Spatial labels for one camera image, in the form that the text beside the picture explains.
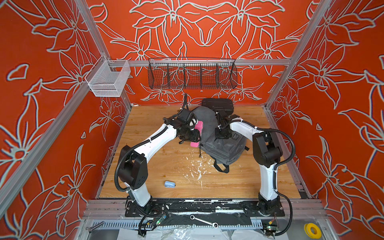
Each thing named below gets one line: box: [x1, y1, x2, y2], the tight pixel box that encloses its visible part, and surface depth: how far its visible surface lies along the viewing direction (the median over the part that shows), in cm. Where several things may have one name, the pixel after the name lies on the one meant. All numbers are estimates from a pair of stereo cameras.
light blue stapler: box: [164, 180, 176, 188], surface depth 81 cm
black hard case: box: [201, 98, 234, 116], surface depth 117 cm
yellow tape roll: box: [304, 223, 322, 240], surface depth 68 cm
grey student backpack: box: [191, 106, 250, 174], surface depth 94 cm
